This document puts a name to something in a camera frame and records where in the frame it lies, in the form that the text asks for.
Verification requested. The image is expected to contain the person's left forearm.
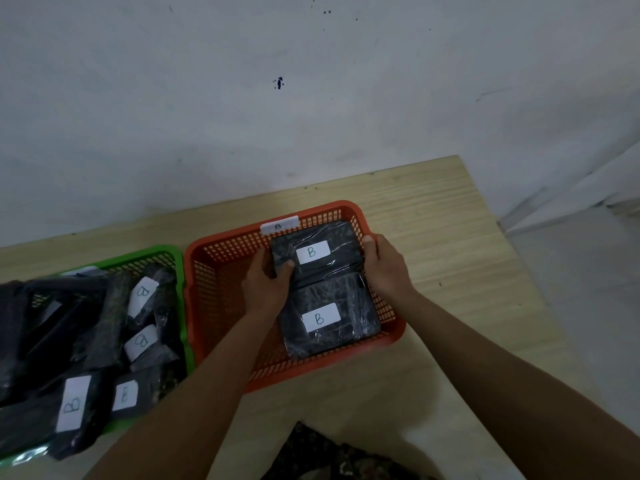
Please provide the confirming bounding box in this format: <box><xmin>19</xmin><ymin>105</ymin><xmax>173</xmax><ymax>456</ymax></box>
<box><xmin>84</xmin><ymin>311</ymin><xmax>284</xmax><ymax>480</ymax></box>

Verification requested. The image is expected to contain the black packet white label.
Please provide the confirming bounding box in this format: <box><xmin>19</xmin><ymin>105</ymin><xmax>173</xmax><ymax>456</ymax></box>
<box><xmin>278</xmin><ymin>273</ymin><xmax>382</xmax><ymax>360</ymax></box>
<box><xmin>270</xmin><ymin>221</ymin><xmax>366</xmax><ymax>286</ymax></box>

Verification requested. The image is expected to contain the orange plastic basket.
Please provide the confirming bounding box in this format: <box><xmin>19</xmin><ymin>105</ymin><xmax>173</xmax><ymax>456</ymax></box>
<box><xmin>184</xmin><ymin>200</ymin><xmax>407</xmax><ymax>394</ymax></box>

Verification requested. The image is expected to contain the pile of black wrapped packets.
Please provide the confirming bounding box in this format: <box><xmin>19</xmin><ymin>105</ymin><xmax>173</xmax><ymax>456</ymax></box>
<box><xmin>0</xmin><ymin>263</ymin><xmax>187</xmax><ymax>461</ymax></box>

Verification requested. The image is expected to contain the green plastic basket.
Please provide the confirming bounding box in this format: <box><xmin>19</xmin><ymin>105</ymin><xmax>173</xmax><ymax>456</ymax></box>
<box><xmin>0</xmin><ymin>245</ymin><xmax>194</xmax><ymax>460</ymax></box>

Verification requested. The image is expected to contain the person's right forearm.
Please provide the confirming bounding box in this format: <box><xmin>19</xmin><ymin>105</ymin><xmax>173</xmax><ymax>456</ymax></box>
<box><xmin>391</xmin><ymin>290</ymin><xmax>640</xmax><ymax>480</ymax></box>

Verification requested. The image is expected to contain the person's left hand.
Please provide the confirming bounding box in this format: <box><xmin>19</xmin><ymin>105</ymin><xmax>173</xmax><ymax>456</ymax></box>
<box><xmin>242</xmin><ymin>245</ymin><xmax>296</xmax><ymax>320</ymax></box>

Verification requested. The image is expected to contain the person's dark patterned clothing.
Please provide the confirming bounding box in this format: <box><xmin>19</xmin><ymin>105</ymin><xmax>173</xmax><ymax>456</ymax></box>
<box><xmin>260</xmin><ymin>421</ymin><xmax>441</xmax><ymax>480</ymax></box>

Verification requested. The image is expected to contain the white tag on orange basket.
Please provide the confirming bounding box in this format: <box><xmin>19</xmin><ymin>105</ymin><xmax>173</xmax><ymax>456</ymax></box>
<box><xmin>260</xmin><ymin>215</ymin><xmax>300</xmax><ymax>235</ymax></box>

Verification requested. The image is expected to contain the person's right hand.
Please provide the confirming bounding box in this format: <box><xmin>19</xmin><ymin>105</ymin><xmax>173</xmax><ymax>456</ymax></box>
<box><xmin>360</xmin><ymin>234</ymin><xmax>419</xmax><ymax>306</ymax></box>

